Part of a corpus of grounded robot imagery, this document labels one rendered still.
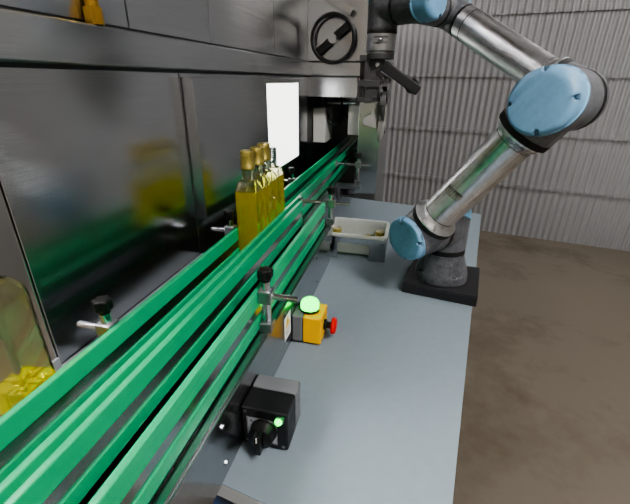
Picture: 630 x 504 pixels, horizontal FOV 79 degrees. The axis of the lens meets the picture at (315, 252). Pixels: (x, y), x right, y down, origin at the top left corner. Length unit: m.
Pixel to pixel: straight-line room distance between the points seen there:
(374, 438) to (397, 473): 0.07
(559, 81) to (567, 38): 3.06
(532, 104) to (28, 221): 0.84
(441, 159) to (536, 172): 0.81
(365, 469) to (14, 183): 0.67
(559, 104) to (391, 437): 0.64
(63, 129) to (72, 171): 0.07
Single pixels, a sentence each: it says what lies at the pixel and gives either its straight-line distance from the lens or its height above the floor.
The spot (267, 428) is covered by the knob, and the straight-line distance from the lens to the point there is 0.67.
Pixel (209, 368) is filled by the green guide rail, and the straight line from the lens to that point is 0.58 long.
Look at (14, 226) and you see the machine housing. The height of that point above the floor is 1.12.
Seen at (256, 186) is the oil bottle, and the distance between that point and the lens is 0.96.
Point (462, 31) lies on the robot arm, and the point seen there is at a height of 1.42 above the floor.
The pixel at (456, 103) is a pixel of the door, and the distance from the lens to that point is 3.85.
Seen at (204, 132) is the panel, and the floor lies 1.20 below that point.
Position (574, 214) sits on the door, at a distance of 4.06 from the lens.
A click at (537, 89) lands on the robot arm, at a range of 0.82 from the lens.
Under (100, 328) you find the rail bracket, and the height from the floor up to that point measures 0.96.
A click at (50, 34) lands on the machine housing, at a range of 0.72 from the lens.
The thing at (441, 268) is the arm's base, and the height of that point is 0.83.
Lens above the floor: 1.32
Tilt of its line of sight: 24 degrees down
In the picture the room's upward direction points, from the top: 1 degrees clockwise
